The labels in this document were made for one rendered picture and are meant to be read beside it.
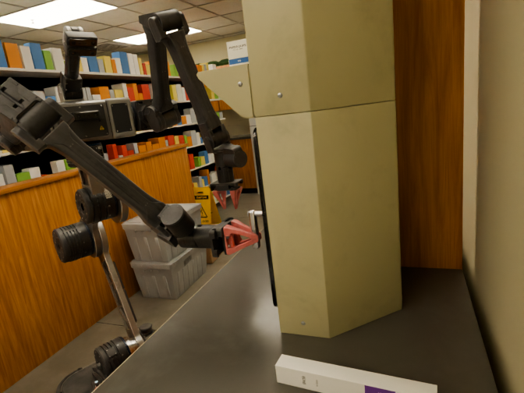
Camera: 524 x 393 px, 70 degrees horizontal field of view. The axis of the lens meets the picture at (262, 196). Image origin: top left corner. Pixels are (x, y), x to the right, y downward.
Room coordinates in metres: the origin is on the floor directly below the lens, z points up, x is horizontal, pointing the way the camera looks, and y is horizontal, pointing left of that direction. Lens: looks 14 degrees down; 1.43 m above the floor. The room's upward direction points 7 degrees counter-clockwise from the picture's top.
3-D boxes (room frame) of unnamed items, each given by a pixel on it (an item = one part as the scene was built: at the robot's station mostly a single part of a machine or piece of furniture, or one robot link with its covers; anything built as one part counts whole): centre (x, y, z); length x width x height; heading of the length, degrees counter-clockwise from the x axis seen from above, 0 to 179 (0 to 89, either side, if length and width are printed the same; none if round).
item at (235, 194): (1.27, 0.11, 1.14); 0.07 x 0.07 x 0.09; 67
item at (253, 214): (0.80, 0.01, 1.17); 0.05 x 0.03 x 0.10; 67
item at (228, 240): (0.82, 0.06, 1.14); 0.09 x 0.07 x 0.07; 67
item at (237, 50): (0.86, 0.00, 1.54); 0.05 x 0.05 x 0.06; 68
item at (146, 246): (3.05, 0.84, 0.49); 0.60 x 0.42 x 0.33; 157
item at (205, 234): (0.84, 0.12, 1.14); 0.10 x 0.07 x 0.07; 157
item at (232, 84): (0.90, -0.01, 1.46); 0.32 x 0.12 x 0.10; 157
